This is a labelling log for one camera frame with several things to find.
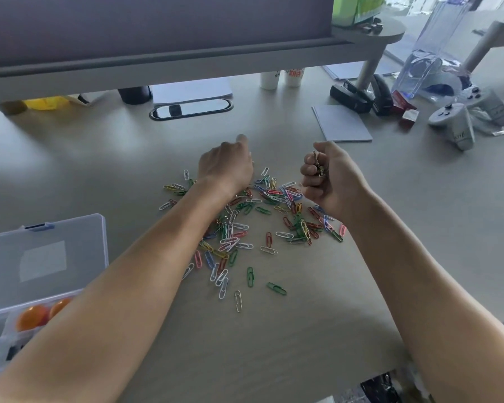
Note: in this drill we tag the person's right hand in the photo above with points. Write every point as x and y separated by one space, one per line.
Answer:
340 184

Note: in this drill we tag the person's left hand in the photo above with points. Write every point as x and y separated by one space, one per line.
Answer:
224 165

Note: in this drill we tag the person's left fingers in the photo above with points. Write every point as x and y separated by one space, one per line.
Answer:
239 140

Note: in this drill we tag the person's right thumb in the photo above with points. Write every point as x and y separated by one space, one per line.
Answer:
325 150

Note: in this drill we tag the person's left forearm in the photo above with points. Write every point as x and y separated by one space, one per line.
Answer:
109 297

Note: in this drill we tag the person's right forearm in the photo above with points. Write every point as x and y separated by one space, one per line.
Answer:
436 297

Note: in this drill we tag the grey notepad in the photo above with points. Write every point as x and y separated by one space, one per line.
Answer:
342 123

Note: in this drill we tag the black stapler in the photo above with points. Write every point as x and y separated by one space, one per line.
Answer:
352 98

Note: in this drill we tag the pile of coloured paper clips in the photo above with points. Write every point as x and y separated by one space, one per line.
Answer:
273 197

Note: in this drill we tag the white paper sheet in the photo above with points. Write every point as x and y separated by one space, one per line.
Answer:
193 91

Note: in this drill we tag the white paper cup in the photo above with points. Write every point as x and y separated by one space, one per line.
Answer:
294 78
269 79

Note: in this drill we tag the black hole punch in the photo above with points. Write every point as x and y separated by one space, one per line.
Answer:
382 96

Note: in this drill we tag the small red white packet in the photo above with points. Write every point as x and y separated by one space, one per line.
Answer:
409 119

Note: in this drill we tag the black object under partition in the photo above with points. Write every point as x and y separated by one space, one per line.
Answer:
134 95

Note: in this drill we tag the white game controller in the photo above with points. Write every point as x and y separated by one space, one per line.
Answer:
489 105
453 123

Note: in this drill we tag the grey round shelf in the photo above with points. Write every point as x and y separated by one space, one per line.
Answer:
382 31

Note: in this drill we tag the dark grey desk partition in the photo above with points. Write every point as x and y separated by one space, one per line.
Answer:
151 33

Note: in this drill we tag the green box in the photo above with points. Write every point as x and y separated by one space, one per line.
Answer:
355 10

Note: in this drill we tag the clear plastic container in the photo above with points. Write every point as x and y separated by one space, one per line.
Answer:
439 33

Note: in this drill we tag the clear plastic bag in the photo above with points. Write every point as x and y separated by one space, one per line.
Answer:
497 127

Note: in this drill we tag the white stand leg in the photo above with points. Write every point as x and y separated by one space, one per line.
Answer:
487 44

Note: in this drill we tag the yellow bag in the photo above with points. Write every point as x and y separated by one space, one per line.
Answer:
48 103

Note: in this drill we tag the clear plastic organizer box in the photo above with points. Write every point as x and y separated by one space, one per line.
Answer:
37 264

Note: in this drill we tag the orange ball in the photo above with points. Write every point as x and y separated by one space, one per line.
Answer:
31 318
59 307

